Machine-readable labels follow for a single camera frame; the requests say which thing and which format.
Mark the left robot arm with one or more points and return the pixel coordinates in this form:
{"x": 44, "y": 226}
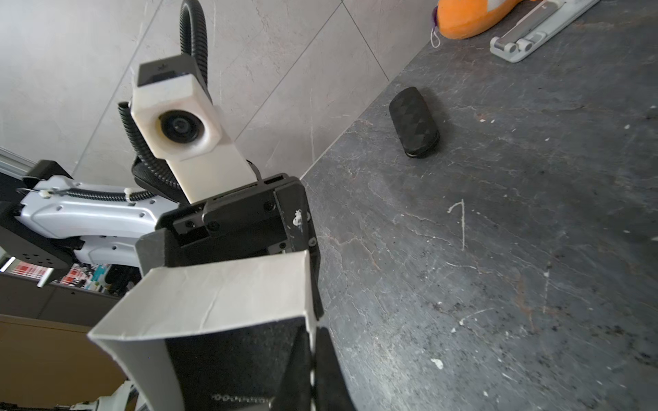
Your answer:
{"x": 60, "y": 222}

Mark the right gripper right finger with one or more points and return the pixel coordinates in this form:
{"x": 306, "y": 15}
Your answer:
{"x": 331, "y": 393}

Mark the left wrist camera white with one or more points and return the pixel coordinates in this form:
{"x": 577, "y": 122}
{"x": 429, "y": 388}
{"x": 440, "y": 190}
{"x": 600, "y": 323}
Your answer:
{"x": 177, "y": 119}

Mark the black oval ridged object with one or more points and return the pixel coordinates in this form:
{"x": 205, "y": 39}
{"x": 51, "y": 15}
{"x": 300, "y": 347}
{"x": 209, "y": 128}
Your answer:
{"x": 414, "y": 124}

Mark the orange plush toy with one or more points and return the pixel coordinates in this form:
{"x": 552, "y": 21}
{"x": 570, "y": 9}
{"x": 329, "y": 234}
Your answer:
{"x": 464, "y": 19}

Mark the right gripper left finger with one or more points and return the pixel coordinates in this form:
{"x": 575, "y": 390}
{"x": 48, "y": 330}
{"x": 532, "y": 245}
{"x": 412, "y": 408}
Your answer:
{"x": 295, "y": 390}

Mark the white gift box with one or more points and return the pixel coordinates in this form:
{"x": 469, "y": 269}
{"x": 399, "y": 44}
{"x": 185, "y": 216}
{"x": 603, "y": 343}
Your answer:
{"x": 191, "y": 301}

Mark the small white rectangular tray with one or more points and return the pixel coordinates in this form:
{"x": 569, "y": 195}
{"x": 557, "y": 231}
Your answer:
{"x": 546, "y": 20}

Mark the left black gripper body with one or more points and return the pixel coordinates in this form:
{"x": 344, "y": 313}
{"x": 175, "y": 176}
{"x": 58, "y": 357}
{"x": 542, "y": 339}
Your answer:
{"x": 268, "y": 217}

